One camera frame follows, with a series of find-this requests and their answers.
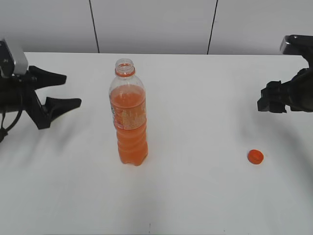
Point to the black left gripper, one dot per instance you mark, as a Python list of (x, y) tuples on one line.
[(18, 94)]

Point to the orange soda plastic bottle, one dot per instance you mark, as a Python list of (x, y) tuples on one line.
[(128, 105)]

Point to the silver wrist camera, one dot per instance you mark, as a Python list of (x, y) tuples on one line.
[(297, 45), (12, 59)]

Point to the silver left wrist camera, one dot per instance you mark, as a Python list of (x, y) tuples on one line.
[(12, 59)]

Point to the orange bottle cap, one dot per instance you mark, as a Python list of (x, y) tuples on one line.
[(255, 156)]

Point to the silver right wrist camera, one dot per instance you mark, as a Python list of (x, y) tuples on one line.
[(297, 45)]

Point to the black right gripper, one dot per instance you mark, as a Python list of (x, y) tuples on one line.
[(275, 97)]

